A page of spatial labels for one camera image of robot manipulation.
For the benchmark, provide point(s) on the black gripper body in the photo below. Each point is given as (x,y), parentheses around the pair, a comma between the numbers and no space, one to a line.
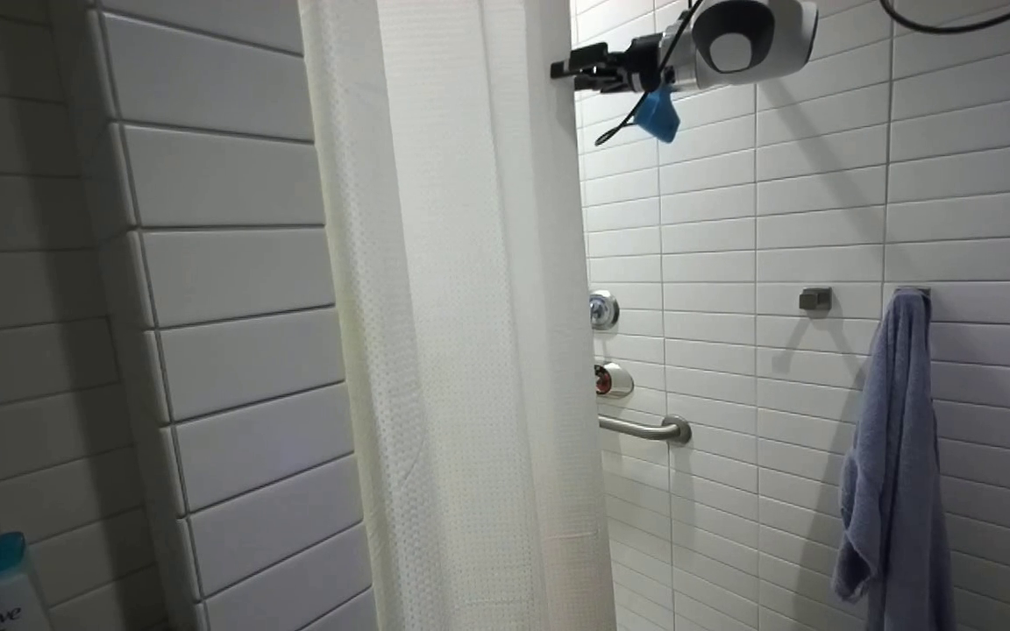
(642,64)

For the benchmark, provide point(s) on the white shower curtain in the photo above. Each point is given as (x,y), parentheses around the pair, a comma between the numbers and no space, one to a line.
(450,179)

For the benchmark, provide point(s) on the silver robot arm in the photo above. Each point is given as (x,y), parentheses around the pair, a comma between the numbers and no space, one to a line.
(710,43)

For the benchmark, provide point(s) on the round chrome shower valve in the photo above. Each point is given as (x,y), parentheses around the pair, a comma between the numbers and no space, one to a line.
(604,311)

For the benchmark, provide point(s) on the chrome temperature control knob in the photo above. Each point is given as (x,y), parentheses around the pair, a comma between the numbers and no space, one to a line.
(613,378)

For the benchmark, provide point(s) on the chrome horizontal grab bar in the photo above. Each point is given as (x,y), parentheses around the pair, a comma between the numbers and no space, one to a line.
(668,429)

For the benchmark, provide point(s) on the blue hanging towel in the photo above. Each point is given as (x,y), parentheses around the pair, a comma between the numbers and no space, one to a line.
(897,548)

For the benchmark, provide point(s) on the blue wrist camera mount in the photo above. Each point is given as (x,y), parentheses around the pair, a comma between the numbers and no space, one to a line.
(656,114)

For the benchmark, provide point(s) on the metal wall hook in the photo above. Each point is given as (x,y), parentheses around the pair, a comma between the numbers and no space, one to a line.
(815,300)

